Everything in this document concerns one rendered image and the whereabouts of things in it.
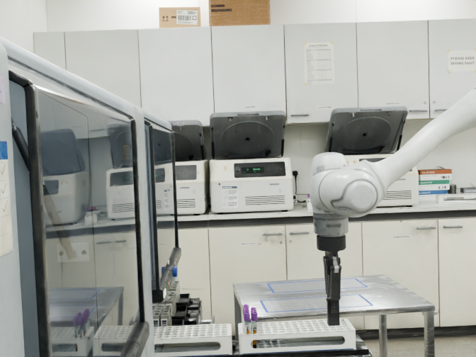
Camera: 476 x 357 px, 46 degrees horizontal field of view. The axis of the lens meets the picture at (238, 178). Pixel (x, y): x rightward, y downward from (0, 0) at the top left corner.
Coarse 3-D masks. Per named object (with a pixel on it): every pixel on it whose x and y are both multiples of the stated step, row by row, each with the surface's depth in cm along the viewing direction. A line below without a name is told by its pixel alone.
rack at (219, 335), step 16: (160, 336) 145; (176, 336) 144; (192, 336) 143; (208, 336) 143; (224, 336) 143; (160, 352) 143; (176, 352) 143; (192, 352) 143; (208, 352) 143; (224, 352) 143
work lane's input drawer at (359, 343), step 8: (232, 344) 148; (360, 344) 147; (232, 352) 148; (280, 352) 143; (288, 352) 143; (296, 352) 143; (304, 352) 143; (312, 352) 143; (320, 352) 143; (328, 352) 143; (336, 352) 143; (344, 352) 143; (352, 352) 143; (360, 352) 143; (368, 352) 143
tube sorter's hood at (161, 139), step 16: (160, 128) 161; (160, 144) 157; (160, 160) 156; (160, 176) 154; (160, 192) 153; (160, 208) 151; (176, 208) 198; (160, 224) 150; (176, 224) 198; (160, 240) 149; (176, 240) 197; (160, 256) 147; (176, 256) 183; (160, 272) 146; (160, 288) 140
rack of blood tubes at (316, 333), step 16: (304, 320) 153; (320, 320) 153; (240, 336) 143; (256, 336) 143; (272, 336) 143; (288, 336) 143; (304, 336) 143; (320, 336) 154; (336, 336) 154; (352, 336) 144; (240, 352) 143; (256, 352) 143
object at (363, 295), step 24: (240, 288) 209; (264, 288) 208; (288, 288) 206; (312, 288) 205; (360, 288) 203; (384, 288) 201; (240, 312) 216; (264, 312) 177; (288, 312) 176; (312, 312) 175; (360, 312) 176; (384, 312) 177; (408, 312) 178; (432, 312) 179; (384, 336) 222; (432, 336) 180
